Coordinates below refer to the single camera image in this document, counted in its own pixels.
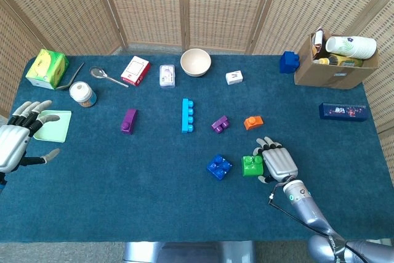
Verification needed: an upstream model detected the light blue long block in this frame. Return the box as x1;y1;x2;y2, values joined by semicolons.
181;98;195;134

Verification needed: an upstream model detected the small white box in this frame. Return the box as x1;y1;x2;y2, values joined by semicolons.
225;70;244;86

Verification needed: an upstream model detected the beige bowl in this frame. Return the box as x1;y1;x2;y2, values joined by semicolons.
180;48;212;78

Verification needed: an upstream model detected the green two-stud block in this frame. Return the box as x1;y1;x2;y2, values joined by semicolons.
241;154;265;177

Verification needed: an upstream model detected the purple curved one-stud block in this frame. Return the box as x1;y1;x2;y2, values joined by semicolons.
120;108;138;136

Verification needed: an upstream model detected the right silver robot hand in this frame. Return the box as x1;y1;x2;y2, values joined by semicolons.
252;136;299;184

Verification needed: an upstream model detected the wicker folding screen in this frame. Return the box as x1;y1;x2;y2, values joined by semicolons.
0;0;394;177

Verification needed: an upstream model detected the red and white box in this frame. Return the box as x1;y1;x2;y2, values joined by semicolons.
120;55;151;87

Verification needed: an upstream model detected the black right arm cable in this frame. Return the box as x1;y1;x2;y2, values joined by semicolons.
268;182;370;263

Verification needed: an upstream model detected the dark blue four-stud block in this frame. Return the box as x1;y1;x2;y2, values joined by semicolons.
279;51;301;75
206;154;233;181

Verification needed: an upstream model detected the dark blue printed long box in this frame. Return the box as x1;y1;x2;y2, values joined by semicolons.
318;102;369;121

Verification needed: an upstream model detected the teal table cloth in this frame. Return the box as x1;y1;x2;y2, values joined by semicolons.
0;55;392;243

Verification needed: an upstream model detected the glass jar with white lid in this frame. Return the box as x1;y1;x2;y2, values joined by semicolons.
68;81;97;108

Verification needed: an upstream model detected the metal spoon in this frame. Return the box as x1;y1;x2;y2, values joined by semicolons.
89;66;129;88

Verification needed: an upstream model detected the stack of paper cups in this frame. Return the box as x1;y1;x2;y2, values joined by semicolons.
325;36;377;60

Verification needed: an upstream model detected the clear plastic card case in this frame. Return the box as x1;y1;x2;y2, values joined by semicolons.
159;64;177;88

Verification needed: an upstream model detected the mint green dustpan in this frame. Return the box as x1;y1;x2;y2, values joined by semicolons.
33;110;72;144

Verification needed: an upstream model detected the brown cardboard box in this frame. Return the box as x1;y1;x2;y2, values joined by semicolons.
294;28;380;90

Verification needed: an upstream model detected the small purple two-stud block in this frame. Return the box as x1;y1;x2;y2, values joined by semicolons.
211;115;231;135

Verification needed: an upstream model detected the green tissue pack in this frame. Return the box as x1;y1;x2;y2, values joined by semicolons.
25;49;70;90

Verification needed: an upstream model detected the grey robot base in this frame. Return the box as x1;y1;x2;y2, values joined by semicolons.
123;240;256;263

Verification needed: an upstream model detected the snack packet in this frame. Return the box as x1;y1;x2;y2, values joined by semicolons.
311;27;324;57

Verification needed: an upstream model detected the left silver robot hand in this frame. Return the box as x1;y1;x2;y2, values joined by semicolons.
0;100;61;174

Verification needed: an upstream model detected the yellow drink bottle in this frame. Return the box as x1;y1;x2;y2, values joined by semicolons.
316;54;364;67

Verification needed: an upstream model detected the orange one-stud block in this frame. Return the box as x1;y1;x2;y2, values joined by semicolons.
243;115;265;131

